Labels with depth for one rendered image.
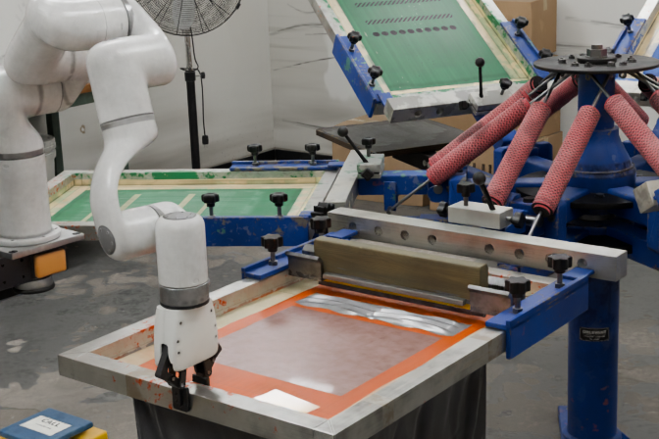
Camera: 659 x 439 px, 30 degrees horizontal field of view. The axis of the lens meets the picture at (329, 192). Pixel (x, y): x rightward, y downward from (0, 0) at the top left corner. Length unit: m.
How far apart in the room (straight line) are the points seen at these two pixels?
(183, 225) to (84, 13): 0.39
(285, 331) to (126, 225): 0.50
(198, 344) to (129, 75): 0.42
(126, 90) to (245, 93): 5.86
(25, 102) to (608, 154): 1.42
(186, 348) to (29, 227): 0.50
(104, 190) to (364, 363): 0.54
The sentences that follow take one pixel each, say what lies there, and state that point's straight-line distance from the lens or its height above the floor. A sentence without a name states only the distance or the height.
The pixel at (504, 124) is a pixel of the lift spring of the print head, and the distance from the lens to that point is 2.94.
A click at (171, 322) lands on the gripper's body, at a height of 1.11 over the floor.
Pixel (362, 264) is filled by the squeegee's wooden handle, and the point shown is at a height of 1.03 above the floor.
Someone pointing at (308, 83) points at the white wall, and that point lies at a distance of 7.74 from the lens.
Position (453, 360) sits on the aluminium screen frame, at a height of 0.99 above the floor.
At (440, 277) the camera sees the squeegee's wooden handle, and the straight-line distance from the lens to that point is 2.29.
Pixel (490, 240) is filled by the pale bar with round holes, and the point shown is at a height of 1.03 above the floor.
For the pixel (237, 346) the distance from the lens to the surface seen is 2.19.
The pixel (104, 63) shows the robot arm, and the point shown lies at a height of 1.49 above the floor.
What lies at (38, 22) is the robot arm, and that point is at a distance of 1.98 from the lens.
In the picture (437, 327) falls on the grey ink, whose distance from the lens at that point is 2.23.
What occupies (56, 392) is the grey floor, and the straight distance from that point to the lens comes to 4.62.
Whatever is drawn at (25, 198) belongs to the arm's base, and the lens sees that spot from 2.25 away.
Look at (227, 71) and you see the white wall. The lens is 7.61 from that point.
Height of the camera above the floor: 1.73
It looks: 14 degrees down
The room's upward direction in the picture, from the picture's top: 2 degrees counter-clockwise
